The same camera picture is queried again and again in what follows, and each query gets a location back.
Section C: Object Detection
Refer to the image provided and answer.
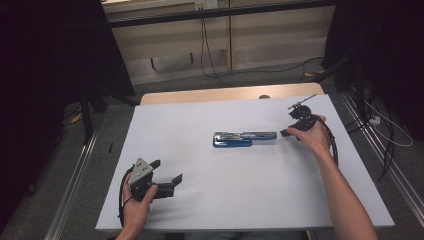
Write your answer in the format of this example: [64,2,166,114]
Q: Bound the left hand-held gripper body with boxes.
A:
[128,157,176,203]

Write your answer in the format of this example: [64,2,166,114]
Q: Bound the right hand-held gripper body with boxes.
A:
[287,94,319,133]

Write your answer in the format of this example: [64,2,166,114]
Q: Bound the blue stapler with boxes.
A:
[212,131,278,149]

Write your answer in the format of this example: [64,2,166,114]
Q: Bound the person's right hand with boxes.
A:
[286,115,333,160]

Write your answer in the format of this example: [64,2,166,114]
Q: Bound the person's left hand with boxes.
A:
[122,184,160,233]

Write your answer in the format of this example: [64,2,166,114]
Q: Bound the black stand legs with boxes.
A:
[78,84,138,145]

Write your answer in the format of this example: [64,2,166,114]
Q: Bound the wooden table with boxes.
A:
[139,82,325,106]

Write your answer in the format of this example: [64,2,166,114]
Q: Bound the person's clothing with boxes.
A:
[164,230,309,240]

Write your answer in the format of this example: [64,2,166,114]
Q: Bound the dark curtain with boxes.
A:
[323,0,424,143]
[0,0,135,231]

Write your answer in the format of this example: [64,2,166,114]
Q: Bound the black horizontal bar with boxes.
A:
[107,0,335,29]

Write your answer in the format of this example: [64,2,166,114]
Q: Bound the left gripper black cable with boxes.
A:
[117,165,135,228]

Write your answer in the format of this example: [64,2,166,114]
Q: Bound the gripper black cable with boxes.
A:
[318,116,340,168]
[117,165,135,228]

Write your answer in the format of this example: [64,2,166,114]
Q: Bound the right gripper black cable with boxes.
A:
[318,116,340,168]

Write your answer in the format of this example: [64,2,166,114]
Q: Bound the long black floor cable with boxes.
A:
[215,55,325,85]

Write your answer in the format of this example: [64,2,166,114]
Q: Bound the aluminium floor rail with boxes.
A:
[339,92,424,219]
[43,131,99,240]

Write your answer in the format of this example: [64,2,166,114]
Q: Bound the black floor cable bundle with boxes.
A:
[345,108,403,185]

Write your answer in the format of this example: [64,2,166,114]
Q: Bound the white floor cable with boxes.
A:
[364,99,415,148]

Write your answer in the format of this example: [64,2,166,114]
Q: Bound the black socket cable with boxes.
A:
[199,9,221,82]
[201,9,232,86]

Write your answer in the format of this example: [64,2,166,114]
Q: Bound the white wall socket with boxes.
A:
[194,0,219,10]

